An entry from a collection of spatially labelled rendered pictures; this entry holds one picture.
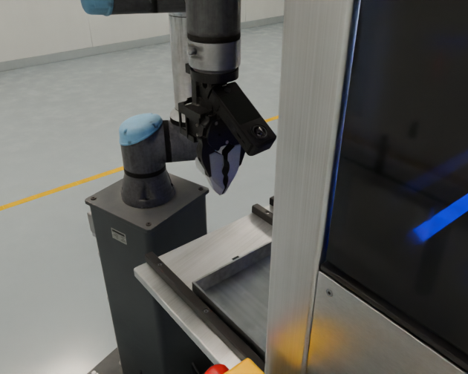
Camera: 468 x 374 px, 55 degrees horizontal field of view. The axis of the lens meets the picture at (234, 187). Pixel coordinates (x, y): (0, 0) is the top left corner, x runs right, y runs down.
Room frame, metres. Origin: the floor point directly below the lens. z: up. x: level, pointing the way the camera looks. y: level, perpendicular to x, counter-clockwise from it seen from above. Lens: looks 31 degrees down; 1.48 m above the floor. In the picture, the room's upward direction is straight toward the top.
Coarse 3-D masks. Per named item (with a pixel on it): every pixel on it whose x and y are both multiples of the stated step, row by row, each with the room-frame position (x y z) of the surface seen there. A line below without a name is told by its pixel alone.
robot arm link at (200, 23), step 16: (192, 0) 0.63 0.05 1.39; (208, 0) 0.62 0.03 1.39; (224, 0) 0.62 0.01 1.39; (240, 0) 0.65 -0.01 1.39; (192, 16) 0.63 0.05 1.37; (208, 16) 0.62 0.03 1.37; (224, 16) 0.62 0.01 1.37; (240, 16) 0.65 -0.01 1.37; (192, 32) 0.63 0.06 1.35; (208, 32) 0.62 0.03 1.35; (224, 32) 0.62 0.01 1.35; (240, 32) 0.65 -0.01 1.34
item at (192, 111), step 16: (192, 80) 0.67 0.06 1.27; (208, 80) 0.62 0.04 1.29; (224, 80) 0.62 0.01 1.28; (192, 96) 0.67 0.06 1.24; (208, 96) 0.64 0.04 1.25; (192, 112) 0.64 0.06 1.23; (208, 112) 0.64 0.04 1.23; (192, 128) 0.65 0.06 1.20; (208, 128) 0.61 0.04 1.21; (224, 128) 0.63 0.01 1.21; (224, 144) 0.63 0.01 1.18
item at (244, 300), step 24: (240, 264) 0.68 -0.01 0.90; (264, 264) 0.70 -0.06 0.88; (192, 288) 0.61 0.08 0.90; (216, 288) 0.63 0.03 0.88; (240, 288) 0.63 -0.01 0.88; (264, 288) 0.63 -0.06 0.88; (216, 312) 0.55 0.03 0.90; (240, 312) 0.57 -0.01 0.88; (264, 312) 0.57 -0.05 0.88; (240, 336) 0.50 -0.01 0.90; (264, 336) 0.52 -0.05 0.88; (264, 360) 0.46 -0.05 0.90
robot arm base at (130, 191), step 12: (132, 180) 1.06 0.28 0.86; (144, 180) 1.06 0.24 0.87; (156, 180) 1.07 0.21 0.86; (168, 180) 1.10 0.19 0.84; (132, 192) 1.05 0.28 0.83; (144, 192) 1.05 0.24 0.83; (156, 192) 1.06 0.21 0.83; (168, 192) 1.08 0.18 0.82; (132, 204) 1.04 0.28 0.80; (144, 204) 1.04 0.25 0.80; (156, 204) 1.05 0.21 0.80
